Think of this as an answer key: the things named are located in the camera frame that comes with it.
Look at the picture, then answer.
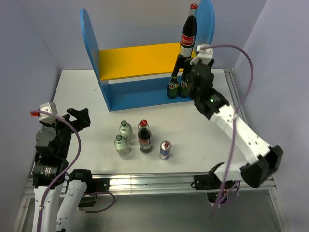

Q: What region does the green Perrier bottle right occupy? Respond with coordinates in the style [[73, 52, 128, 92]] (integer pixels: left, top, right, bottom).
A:
[[178, 79, 189, 98]]

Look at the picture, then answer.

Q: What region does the aluminium frame rail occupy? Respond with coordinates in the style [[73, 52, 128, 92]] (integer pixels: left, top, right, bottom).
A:
[[12, 68, 290, 232]]

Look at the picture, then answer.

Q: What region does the clear water bottle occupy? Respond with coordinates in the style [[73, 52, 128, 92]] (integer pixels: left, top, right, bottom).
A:
[[114, 134, 130, 156], [119, 120, 133, 142]]

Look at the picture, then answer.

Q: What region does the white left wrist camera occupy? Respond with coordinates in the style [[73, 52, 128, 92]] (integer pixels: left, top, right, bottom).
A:
[[30, 102, 61, 124]]

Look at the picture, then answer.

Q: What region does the clear water bottle front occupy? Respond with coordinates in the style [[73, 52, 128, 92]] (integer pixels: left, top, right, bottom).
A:
[[114, 134, 130, 156]]

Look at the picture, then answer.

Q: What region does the clear water bottle rear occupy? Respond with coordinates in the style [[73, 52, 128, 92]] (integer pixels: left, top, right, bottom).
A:
[[119, 120, 133, 142]]

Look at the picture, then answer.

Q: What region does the tall Coca-Cola bottle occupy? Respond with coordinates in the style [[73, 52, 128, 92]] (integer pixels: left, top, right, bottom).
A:
[[179, 3, 198, 58]]

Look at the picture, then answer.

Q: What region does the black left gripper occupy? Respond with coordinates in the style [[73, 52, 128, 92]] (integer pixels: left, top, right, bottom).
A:
[[40, 107, 90, 157]]

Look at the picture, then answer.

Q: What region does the blue and yellow shelf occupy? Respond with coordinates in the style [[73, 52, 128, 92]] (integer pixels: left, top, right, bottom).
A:
[[80, 0, 216, 112]]

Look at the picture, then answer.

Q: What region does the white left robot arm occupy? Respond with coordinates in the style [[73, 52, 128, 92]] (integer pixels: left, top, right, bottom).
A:
[[30, 102, 94, 232]]

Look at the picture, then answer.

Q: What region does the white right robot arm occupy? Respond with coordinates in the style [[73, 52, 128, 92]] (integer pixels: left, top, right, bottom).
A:
[[172, 55, 283, 190]]

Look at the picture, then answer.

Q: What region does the green perrier bottle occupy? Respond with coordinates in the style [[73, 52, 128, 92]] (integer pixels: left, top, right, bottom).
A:
[[178, 79, 189, 98], [167, 76, 179, 99]]

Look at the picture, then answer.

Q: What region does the Red Bull can right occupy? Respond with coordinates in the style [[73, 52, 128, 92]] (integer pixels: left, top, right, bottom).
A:
[[160, 140, 172, 160]]

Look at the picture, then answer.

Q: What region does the green Perrier bottle left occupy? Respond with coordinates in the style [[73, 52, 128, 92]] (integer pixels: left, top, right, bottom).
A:
[[167, 76, 179, 99]]

